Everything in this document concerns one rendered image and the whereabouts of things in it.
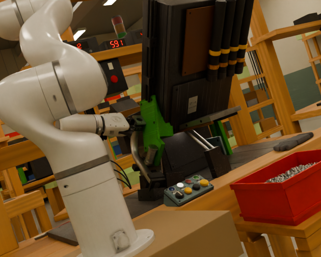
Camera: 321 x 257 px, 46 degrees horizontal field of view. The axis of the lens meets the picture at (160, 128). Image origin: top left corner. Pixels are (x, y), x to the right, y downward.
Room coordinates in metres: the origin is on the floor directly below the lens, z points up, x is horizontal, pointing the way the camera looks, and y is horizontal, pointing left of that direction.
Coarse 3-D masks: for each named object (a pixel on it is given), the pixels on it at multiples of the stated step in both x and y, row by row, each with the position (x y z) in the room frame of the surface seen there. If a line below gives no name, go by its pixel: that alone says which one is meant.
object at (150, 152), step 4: (152, 144) 1.43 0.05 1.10; (148, 148) 1.41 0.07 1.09; (152, 148) 1.41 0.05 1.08; (156, 148) 1.41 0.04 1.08; (148, 152) 1.42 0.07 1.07; (152, 152) 1.41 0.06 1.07; (148, 156) 1.42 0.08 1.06; (152, 156) 1.42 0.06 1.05; (144, 160) 1.44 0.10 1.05; (148, 160) 1.43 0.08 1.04; (152, 160) 1.43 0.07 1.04; (148, 164) 1.43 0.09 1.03; (152, 164) 1.44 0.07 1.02
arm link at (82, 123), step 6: (78, 114) 1.40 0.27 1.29; (84, 114) 1.40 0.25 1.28; (90, 114) 1.42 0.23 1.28; (60, 120) 1.33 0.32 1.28; (66, 120) 1.34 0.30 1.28; (72, 120) 1.35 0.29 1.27; (78, 120) 1.36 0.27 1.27; (84, 120) 1.37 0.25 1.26; (90, 120) 1.38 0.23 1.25; (60, 126) 1.33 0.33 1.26; (66, 126) 1.33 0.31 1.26; (72, 126) 1.34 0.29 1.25; (78, 126) 1.35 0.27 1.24; (84, 126) 1.36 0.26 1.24; (90, 126) 1.38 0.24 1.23; (90, 132) 1.38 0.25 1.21
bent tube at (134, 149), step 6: (138, 120) 1.53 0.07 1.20; (144, 120) 1.51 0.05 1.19; (138, 132) 1.53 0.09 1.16; (132, 138) 1.54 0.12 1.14; (132, 144) 1.54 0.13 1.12; (132, 150) 1.54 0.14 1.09; (138, 150) 1.55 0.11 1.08; (132, 156) 1.54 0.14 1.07; (138, 156) 1.52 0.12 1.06; (138, 162) 1.50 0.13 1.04; (144, 168) 1.46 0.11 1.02; (144, 174) 1.45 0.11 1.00
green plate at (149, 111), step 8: (152, 96) 1.46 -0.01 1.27; (144, 104) 1.51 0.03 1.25; (152, 104) 1.46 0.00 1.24; (144, 112) 1.52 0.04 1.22; (152, 112) 1.46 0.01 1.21; (152, 120) 1.46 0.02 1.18; (160, 120) 1.47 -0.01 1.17; (144, 128) 1.52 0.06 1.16; (152, 128) 1.46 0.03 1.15; (160, 128) 1.46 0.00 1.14; (168, 128) 1.48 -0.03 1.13; (144, 136) 1.52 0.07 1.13; (152, 136) 1.46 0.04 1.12; (160, 136) 1.45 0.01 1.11; (168, 136) 1.48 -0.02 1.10; (144, 144) 1.52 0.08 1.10
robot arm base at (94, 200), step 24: (96, 168) 0.76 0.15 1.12; (72, 192) 0.75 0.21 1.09; (96, 192) 0.75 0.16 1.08; (120, 192) 0.79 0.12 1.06; (72, 216) 0.76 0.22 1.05; (96, 216) 0.74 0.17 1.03; (120, 216) 0.76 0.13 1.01; (96, 240) 0.74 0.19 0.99; (120, 240) 0.73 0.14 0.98; (144, 240) 0.77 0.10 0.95
